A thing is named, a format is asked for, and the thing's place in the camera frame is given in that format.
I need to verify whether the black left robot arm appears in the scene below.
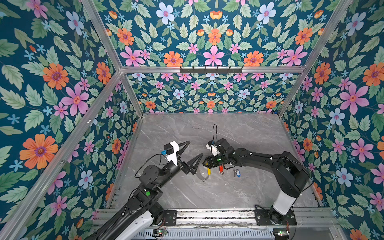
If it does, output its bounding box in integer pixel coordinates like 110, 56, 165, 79
87, 141, 204, 240

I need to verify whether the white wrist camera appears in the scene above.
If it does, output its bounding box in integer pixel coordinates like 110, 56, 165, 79
206, 141, 219, 157
161, 141, 180, 166

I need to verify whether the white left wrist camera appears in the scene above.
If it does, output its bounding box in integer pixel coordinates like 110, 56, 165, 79
161, 141, 180, 166

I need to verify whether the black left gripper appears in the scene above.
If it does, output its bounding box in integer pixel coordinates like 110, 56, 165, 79
156, 140, 204, 191

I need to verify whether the large black yellow keyring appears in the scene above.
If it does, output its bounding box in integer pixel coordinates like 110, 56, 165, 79
196, 165, 210, 183

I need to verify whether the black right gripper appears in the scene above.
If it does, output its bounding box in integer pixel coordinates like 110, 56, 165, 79
201, 154, 228, 169

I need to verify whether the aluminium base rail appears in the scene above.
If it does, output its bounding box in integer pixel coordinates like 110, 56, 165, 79
95, 208, 340, 229

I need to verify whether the white ventilation grille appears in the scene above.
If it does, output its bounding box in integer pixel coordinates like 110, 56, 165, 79
133, 229, 275, 240

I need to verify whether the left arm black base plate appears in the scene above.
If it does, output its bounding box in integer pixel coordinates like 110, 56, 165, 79
152, 210, 178, 227

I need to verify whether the red key tag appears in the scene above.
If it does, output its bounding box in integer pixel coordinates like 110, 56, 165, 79
219, 165, 224, 175

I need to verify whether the black wall hook rack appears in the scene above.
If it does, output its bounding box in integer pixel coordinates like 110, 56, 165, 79
179, 67, 243, 75

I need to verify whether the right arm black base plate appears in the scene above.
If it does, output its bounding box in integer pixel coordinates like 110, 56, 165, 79
254, 206, 297, 226

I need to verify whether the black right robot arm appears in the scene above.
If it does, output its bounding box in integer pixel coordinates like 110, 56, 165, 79
203, 148, 311, 225

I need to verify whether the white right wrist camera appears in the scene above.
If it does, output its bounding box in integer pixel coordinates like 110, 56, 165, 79
206, 141, 219, 157

